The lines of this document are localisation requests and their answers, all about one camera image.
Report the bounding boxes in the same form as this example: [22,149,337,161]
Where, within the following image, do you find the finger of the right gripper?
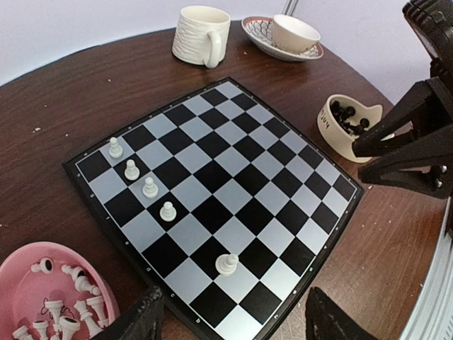
[358,141,452,199]
[352,80,452,157]

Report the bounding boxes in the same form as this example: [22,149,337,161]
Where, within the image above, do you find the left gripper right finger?
[305,287,377,340]

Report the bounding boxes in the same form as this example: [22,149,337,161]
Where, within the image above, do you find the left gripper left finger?
[97,285,164,340]

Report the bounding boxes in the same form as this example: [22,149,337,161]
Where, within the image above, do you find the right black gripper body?
[401,0,453,234]

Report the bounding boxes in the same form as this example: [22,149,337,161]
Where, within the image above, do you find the white pawn five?
[215,254,239,276]

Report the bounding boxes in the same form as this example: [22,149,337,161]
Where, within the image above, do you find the white chess pieces pile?
[6,257,110,339]

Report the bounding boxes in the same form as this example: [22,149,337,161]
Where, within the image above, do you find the black chess pieces pile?
[330,101,370,136]

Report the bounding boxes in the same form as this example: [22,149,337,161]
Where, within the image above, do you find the black white chess board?
[64,77,363,339]

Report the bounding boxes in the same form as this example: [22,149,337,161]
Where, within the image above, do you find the cream bowl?
[316,94,383,164]

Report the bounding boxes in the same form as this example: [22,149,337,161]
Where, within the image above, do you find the white pawn four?
[159,201,177,222]

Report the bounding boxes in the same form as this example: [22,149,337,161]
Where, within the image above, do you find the pink bowl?
[1,242,120,339]

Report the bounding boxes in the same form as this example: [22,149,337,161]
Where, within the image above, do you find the white pawn three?
[142,177,159,198]

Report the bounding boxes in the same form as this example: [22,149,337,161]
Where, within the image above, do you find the white tea cup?
[271,14,321,54]

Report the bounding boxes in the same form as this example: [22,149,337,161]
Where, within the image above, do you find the white pawn two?
[124,159,140,181]

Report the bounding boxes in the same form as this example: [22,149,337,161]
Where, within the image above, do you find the patterned saucer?
[241,14,324,62]

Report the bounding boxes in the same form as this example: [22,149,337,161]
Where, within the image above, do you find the white pawn one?
[108,137,123,159]

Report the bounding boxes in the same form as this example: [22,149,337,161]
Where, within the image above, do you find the cream ribbed mug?
[172,5,231,69]

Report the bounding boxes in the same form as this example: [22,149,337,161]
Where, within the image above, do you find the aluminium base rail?
[400,198,452,339]

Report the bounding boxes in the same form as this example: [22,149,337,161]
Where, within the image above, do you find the right aluminium frame post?
[282,0,299,16]

